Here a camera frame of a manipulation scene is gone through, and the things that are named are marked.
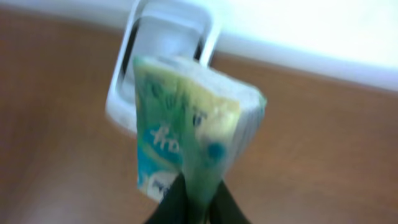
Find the teal tissue pack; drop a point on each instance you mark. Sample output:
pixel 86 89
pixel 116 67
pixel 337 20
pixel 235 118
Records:
pixel 191 120

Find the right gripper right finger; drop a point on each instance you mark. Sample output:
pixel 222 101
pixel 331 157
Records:
pixel 224 209

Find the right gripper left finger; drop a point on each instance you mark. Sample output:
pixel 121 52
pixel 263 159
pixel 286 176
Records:
pixel 173 208

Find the white barcode scanner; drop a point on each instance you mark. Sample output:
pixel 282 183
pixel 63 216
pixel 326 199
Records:
pixel 185 28

